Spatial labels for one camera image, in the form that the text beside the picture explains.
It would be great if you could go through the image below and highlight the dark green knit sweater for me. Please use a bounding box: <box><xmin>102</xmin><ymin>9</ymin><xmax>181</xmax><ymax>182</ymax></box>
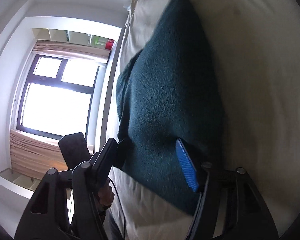
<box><xmin>116</xmin><ymin>0</ymin><xmax>224</xmax><ymax>215</ymax></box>

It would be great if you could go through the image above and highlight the left hand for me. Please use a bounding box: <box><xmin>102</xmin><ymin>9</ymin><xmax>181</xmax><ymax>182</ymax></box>
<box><xmin>95</xmin><ymin>178</ymin><xmax>115</xmax><ymax>211</ymax></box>

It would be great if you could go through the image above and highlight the black framed window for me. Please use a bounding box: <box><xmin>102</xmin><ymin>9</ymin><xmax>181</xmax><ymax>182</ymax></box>
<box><xmin>16</xmin><ymin>54</ymin><xmax>101</xmax><ymax>140</ymax></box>

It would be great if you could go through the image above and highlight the green lidded container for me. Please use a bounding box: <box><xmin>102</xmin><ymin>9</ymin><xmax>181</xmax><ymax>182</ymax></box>
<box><xmin>91</xmin><ymin>35</ymin><xmax>108</xmax><ymax>48</ymax></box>

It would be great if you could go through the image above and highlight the red box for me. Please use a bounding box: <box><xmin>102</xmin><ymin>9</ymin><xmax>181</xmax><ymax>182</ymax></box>
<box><xmin>105</xmin><ymin>39</ymin><xmax>115</xmax><ymax>50</ymax></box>

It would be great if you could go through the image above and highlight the beige bed sheet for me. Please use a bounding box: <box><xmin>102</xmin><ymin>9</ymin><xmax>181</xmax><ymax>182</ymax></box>
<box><xmin>111</xmin><ymin>0</ymin><xmax>300</xmax><ymax>239</ymax></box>

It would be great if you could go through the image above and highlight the white wall shelf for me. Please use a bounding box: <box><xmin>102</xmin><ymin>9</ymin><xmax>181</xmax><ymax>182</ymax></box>
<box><xmin>32</xmin><ymin>28</ymin><xmax>106</xmax><ymax>50</ymax></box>

